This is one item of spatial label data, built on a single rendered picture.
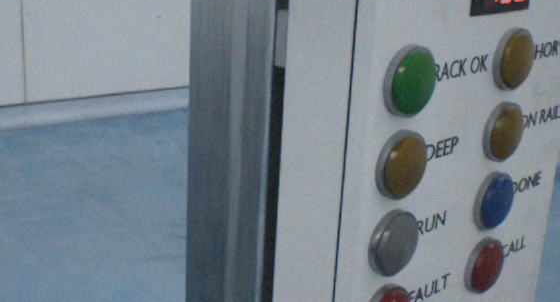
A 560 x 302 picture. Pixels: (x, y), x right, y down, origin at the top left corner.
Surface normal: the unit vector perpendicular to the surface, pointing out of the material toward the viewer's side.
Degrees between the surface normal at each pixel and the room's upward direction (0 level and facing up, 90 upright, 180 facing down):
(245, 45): 90
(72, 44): 90
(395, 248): 89
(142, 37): 90
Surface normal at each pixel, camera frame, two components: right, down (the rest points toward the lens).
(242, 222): -0.74, 0.17
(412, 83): 0.63, 0.24
